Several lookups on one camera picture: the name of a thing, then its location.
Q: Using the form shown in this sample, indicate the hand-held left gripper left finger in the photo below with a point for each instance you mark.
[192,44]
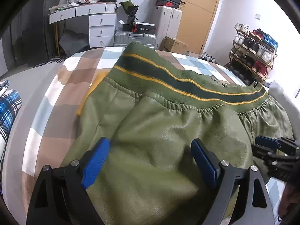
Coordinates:
[96,161]

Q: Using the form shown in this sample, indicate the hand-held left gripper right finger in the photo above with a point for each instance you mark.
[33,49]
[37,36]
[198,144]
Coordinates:
[205,161]

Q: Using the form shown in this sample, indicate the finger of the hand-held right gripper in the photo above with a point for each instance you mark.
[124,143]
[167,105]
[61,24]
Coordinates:
[267,141]
[269,155]

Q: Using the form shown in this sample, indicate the green and yellow jacket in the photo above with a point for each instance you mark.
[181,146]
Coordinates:
[152,133]

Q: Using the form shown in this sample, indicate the grey folded sweatshirt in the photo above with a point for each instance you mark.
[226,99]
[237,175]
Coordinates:
[281,98]

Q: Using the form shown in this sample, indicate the checkered blanket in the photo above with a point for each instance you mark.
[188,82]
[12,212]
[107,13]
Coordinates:
[77,75]

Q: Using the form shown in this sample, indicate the grey bed sheet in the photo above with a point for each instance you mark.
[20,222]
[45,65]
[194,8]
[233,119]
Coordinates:
[21,93]

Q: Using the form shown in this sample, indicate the blue plaid cloth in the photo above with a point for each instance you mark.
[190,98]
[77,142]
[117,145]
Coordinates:
[9,107]

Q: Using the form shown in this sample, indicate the group of assorted shoes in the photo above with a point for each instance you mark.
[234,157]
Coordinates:
[208,57]

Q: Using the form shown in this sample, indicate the cardboard box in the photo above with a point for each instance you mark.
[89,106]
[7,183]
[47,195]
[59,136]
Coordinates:
[182,48]
[168,43]

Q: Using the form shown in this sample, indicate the dark grey cloth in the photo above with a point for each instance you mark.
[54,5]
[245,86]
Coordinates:
[72,42]

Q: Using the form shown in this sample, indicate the silver suitcase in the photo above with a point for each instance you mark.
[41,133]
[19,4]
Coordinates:
[136,38]

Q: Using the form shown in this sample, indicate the white dresser with drawers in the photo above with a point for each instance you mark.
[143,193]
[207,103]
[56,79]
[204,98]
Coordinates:
[100,31]

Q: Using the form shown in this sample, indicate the black shoe box red stripe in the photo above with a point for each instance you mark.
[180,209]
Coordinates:
[143,28]

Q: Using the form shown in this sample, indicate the wooden door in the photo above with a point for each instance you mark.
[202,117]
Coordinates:
[199,16]

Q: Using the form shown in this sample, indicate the white upright suitcase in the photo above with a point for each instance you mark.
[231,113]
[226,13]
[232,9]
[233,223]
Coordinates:
[166,21]

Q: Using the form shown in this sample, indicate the grey curtain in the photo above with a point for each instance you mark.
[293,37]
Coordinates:
[28,28]

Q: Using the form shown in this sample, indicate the green wrapped bouquet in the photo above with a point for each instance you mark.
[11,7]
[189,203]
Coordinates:
[129,9]

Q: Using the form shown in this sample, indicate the pile of desk clutter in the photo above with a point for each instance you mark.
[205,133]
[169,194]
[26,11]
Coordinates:
[77,2]

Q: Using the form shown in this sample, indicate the white wall switch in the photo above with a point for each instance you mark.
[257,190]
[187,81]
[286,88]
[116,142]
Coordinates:
[258,16]

